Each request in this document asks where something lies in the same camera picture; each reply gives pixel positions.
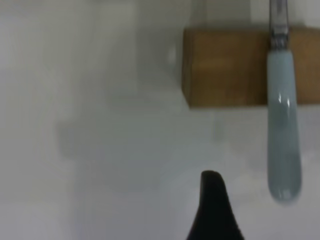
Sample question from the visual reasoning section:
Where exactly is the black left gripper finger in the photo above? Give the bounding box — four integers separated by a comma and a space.
185, 170, 247, 240

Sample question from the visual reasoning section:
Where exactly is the metal spoon pale blue handle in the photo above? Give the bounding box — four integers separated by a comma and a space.
266, 0, 303, 204

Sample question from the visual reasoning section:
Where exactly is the notched wooden rest block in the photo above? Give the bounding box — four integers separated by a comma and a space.
181, 26, 320, 110

